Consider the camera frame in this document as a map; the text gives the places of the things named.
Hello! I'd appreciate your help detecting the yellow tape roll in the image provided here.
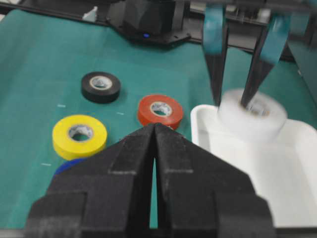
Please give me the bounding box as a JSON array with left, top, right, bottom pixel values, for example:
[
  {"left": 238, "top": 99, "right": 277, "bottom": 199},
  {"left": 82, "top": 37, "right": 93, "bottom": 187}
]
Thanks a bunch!
[{"left": 52, "top": 115, "right": 107, "bottom": 161}]

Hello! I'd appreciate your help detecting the white plastic tray case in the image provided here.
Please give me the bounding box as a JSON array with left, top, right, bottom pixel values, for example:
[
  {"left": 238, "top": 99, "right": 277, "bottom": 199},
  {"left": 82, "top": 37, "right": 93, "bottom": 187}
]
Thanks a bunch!
[{"left": 190, "top": 105, "right": 317, "bottom": 228}]

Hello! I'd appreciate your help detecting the orange-red tape roll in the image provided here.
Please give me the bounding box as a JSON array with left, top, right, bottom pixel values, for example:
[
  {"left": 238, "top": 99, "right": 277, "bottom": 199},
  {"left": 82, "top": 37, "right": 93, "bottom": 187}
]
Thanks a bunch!
[{"left": 137, "top": 94, "right": 184, "bottom": 130}]

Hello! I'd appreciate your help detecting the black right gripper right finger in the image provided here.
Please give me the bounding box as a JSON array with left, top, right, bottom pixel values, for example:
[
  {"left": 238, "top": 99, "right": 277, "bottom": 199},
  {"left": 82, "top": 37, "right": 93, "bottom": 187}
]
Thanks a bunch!
[{"left": 155, "top": 123, "right": 276, "bottom": 238}]

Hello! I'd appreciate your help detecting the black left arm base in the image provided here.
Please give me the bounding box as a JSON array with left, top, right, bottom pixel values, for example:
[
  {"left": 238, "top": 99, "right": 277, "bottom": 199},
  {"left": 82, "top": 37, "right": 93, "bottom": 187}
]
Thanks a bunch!
[{"left": 106, "top": 0, "right": 204, "bottom": 46}]

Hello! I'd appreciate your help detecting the green table cloth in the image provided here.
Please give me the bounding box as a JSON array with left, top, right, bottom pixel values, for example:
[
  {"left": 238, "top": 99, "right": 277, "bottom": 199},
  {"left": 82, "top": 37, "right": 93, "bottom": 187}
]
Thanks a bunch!
[{"left": 0, "top": 8, "right": 317, "bottom": 230}]

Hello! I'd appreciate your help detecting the white tape roll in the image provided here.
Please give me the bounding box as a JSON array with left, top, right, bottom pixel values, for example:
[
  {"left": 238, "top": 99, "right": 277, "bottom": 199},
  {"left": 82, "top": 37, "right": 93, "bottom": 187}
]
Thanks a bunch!
[{"left": 217, "top": 88, "right": 287, "bottom": 142}]

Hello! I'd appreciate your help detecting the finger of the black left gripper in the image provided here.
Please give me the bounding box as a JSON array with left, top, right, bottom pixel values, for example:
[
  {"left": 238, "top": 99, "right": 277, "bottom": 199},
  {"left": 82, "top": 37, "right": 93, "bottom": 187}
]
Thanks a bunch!
[
  {"left": 241, "top": 14, "right": 291, "bottom": 107},
  {"left": 203, "top": 4, "right": 228, "bottom": 106}
]

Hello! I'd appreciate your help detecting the black tape roll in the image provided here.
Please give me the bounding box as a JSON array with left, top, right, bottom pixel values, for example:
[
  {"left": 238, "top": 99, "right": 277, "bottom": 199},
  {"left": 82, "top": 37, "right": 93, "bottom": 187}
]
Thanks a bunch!
[{"left": 81, "top": 71, "right": 121, "bottom": 104}]

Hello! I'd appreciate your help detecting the blue tape roll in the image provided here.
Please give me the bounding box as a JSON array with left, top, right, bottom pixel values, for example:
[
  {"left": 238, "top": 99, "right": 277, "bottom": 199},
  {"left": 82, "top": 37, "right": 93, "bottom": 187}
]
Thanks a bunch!
[{"left": 54, "top": 158, "right": 85, "bottom": 175}]

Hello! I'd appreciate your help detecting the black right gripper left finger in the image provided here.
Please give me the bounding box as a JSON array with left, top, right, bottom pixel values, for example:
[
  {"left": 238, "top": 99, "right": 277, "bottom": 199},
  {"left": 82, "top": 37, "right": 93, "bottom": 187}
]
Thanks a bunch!
[{"left": 24, "top": 124, "right": 155, "bottom": 238}]

